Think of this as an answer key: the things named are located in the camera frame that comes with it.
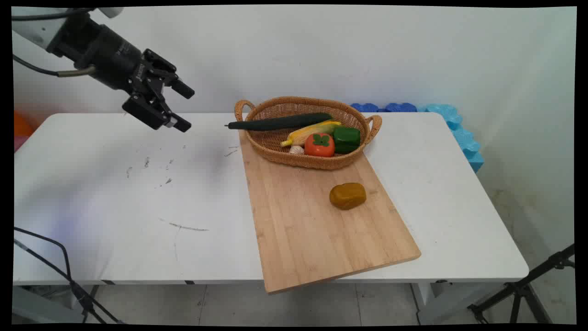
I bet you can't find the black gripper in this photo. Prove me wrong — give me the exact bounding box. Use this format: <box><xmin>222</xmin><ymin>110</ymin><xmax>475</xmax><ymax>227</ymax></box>
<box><xmin>90</xmin><ymin>24</ymin><xmax>195</xmax><ymax>133</ymax></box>

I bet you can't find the brown-yellow toy potato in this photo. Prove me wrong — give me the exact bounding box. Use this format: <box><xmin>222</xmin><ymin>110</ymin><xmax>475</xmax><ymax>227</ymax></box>
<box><xmin>329</xmin><ymin>183</ymin><xmax>368</xmax><ymax>211</ymax></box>

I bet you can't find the dark green toy cucumber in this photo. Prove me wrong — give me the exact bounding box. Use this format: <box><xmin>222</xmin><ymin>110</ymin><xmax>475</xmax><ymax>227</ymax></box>
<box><xmin>225</xmin><ymin>113</ymin><xmax>333</xmax><ymax>132</ymax></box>

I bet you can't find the yellow toy corn cob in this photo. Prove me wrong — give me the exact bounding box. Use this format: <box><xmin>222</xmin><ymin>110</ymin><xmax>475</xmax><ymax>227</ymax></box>
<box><xmin>281</xmin><ymin>120</ymin><xmax>343</xmax><ymax>148</ymax></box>

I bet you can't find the orange round object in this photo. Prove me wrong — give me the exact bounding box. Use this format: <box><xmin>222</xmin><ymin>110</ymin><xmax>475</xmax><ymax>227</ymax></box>
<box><xmin>14</xmin><ymin>110</ymin><xmax>35</xmax><ymax>138</ymax></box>

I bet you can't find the red-orange toy tomato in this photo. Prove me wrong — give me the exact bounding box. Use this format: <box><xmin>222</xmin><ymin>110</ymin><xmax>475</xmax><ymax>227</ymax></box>
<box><xmin>304</xmin><ymin>133</ymin><xmax>336</xmax><ymax>158</ymax></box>

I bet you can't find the green toy bell pepper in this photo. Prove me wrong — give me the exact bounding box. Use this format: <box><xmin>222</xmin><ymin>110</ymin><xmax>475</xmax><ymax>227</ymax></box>
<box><xmin>333</xmin><ymin>127</ymin><xmax>362</xmax><ymax>154</ymax></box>

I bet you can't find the wooden cutting board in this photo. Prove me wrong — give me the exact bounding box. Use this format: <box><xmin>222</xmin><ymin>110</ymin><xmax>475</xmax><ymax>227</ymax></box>
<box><xmin>238</xmin><ymin>131</ymin><xmax>422</xmax><ymax>295</ymax></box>

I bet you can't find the light blue foam mat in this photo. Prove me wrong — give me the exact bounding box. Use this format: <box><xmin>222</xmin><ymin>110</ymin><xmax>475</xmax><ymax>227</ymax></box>
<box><xmin>417</xmin><ymin>104</ymin><xmax>485</xmax><ymax>174</ymax></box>

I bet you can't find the white table leg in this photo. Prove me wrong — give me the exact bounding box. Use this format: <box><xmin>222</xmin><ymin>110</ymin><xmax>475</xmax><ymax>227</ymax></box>
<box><xmin>410</xmin><ymin>281</ymin><xmax>460</xmax><ymax>325</ymax></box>

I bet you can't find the black tripod stand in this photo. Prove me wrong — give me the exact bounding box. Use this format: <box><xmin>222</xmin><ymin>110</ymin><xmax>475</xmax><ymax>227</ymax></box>
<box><xmin>467</xmin><ymin>243</ymin><xmax>576</xmax><ymax>325</ymax></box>

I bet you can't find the black cable with metal fitting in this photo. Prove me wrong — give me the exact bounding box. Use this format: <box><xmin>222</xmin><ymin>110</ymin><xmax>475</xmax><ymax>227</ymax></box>
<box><xmin>13</xmin><ymin>54</ymin><xmax>97</xmax><ymax>78</ymax></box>

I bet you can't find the woven wicker basket with handles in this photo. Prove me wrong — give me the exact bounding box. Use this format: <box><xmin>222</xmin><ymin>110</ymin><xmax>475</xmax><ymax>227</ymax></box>
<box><xmin>234</xmin><ymin>96</ymin><xmax>383</xmax><ymax>171</ymax></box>

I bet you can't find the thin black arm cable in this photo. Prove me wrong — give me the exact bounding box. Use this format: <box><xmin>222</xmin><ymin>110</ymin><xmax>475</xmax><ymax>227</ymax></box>
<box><xmin>11</xmin><ymin>8</ymin><xmax>95</xmax><ymax>22</ymax></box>

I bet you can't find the black looping floor cable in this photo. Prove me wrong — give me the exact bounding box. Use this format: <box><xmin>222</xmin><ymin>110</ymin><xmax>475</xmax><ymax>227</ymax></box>
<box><xmin>14</xmin><ymin>227</ymin><xmax>92</xmax><ymax>322</ymax></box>

